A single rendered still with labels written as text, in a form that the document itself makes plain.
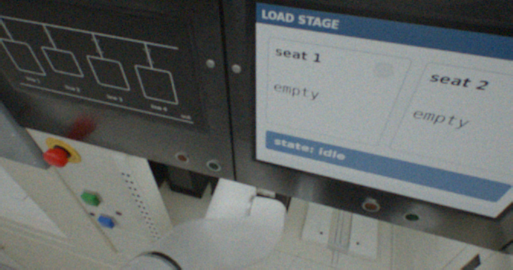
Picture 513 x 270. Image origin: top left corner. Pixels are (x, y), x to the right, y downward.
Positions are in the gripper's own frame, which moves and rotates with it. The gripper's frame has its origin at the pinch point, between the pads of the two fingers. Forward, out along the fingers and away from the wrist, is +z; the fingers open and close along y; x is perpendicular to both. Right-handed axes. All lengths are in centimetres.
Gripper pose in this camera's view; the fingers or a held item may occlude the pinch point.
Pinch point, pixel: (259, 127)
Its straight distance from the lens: 81.1
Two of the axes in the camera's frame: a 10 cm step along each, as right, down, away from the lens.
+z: 2.4, -7.0, 6.7
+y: 9.7, 1.8, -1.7
